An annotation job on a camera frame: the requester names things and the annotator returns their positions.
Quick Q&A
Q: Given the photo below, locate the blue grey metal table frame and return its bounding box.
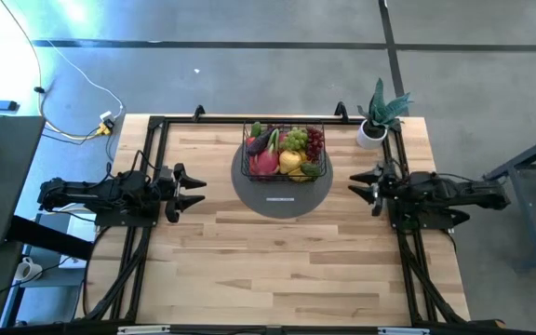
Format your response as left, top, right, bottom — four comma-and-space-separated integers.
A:
481, 126, 536, 274

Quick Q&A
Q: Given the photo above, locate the red grape bunch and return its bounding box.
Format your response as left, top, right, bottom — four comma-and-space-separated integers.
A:
304, 126, 326, 164

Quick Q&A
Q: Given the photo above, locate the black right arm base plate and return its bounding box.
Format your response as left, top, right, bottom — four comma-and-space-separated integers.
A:
386, 204, 472, 232

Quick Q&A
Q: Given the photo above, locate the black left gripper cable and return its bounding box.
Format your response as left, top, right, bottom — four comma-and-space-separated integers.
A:
130, 148, 158, 174

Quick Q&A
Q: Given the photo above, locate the white yellow plug adapter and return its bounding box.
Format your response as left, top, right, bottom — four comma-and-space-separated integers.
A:
98, 110, 116, 137

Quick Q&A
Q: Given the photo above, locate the yellow pear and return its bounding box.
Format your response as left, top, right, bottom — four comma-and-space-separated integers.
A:
278, 149, 303, 175

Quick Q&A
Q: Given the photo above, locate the white paper sheet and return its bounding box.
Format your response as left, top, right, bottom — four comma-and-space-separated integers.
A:
65, 212, 98, 271

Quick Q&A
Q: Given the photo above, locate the thin grey floor cable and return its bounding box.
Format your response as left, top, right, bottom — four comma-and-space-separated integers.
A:
0, 0, 106, 141

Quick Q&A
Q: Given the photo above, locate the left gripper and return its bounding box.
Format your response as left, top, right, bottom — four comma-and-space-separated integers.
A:
154, 162, 208, 224

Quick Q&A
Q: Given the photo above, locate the black wire basket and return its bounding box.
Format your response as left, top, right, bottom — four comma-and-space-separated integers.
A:
240, 120, 328, 183

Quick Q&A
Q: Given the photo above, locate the purple eggplant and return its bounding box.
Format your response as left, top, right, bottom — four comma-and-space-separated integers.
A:
247, 128, 275, 157

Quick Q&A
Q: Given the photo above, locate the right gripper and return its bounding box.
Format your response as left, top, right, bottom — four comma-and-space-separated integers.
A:
347, 161, 407, 219

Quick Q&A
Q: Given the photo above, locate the black desk beam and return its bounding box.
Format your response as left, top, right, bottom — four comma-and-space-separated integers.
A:
6, 215, 95, 261

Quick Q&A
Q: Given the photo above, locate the grey desk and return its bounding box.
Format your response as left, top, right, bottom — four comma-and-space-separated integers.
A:
0, 115, 47, 250

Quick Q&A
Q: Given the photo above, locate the green grape bunch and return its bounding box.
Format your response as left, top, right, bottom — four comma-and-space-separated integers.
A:
278, 127, 310, 153

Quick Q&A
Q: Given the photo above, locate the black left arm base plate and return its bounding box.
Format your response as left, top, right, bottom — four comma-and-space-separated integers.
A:
94, 204, 162, 228

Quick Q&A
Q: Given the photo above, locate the white floor cable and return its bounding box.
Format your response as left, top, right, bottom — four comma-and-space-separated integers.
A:
44, 39, 126, 120

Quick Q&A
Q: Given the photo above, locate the green plant in white pot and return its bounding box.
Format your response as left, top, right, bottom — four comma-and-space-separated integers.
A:
355, 77, 414, 151

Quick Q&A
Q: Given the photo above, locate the grey round mat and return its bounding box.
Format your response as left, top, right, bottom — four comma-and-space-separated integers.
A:
230, 127, 335, 220

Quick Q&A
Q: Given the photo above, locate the white mug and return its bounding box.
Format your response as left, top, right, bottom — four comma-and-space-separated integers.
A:
14, 256, 44, 283

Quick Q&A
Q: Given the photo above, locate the silver bracket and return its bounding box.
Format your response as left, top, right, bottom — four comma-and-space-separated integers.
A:
378, 327, 431, 335
117, 325, 171, 335

